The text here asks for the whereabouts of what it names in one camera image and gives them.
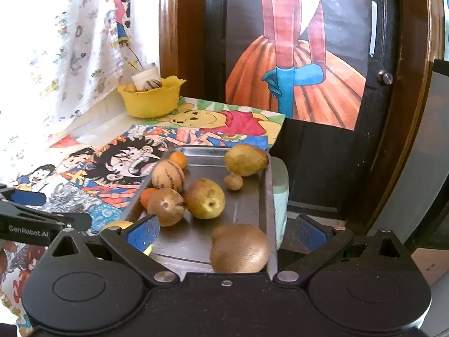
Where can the metal door knob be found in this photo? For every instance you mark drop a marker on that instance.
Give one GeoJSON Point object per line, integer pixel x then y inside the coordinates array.
{"type": "Point", "coordinates": [384, 77]}

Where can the brown wooden door frame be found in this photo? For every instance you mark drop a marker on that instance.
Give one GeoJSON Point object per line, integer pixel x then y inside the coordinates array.
{"type": "Point", "coordinates": [168, 42]}

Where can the striped pepino melon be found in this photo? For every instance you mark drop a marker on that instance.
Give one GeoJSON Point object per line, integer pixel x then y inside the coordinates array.
{"type": "Point", "coordinates": [152, 85]}
{"type": "Point", "coordinates": [167, 175]}

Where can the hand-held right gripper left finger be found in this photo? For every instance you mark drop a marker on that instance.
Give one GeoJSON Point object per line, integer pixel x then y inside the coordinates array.
{"type": "Point", "coordinates": [143, 233]}

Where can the white-haired warrior drawing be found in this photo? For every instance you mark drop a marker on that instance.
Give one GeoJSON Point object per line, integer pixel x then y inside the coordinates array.
{"type": "Point", "coordinates": [101, 210]}

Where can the white printed blanket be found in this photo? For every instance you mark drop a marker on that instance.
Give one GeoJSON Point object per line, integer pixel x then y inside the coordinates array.
{"type": "Point", "coordinates": [52, 59]}

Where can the wall poster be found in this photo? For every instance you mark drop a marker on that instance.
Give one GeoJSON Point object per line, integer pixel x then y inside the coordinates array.
{"type": "Point", "coordinates": [315, 94]}

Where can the brown kiwi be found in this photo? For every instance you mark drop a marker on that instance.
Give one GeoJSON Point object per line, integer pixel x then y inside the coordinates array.
{"type": "Point", "coordinates": [238, 249]}

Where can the small brown fruit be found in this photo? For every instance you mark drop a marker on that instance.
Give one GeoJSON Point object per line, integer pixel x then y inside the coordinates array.
{"type": "Point", "coordinates": [234, 182]}

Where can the dark wooden door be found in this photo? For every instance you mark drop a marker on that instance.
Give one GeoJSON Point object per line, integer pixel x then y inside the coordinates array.
{"type": "Point", "coordinates": [315, 168]}

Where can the pale green box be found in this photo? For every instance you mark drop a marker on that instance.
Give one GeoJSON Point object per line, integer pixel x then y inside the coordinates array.
{"type": "Point", "coordinates": [280, 189]}

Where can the green pear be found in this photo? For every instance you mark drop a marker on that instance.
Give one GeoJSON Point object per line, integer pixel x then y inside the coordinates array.
{"type": "Point", "coordinates": [205, 200]}

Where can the yellow plastic bowl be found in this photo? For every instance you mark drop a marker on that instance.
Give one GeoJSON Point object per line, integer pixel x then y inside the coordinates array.
{"type": "Point", "coordinates": [151, 105]}

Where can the small orange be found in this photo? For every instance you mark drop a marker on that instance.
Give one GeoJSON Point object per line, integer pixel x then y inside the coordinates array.
{"type": "Point", "coordinates": [179, 159]}
{"type": "Point", "coordinates": [148, 197]}

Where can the small brown-yellow apple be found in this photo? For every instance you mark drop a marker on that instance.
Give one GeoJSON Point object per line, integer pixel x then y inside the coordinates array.
{"type": "Point", "coordinates": [165, 207]}

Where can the yellow lemon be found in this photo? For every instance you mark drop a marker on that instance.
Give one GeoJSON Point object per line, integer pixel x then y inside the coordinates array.
{"type": "Point", "coordinates": [119, 224]}

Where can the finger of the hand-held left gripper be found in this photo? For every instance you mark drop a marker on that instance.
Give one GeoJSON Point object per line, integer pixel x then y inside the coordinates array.
{"type": "Point", "coordinates": [29, 197]}
{"type": "Point", "coordinates": [70, 219]}

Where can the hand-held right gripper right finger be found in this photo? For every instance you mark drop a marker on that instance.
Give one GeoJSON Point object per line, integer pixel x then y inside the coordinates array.
{"type": "Point", "coordinates": [310, 233]}

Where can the brown pear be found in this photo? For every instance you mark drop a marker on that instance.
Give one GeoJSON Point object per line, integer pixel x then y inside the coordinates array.
{"type": "Point", "coordinates": [245, 159]}

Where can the metal tray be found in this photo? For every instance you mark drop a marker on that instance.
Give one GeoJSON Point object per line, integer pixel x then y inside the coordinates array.
{"type": "Point", "coordinates": [242, 203]}

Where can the white cup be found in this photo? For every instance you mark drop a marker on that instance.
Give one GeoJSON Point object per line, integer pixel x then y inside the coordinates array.
{"type": "Point", "coordinates": [143, 77]}

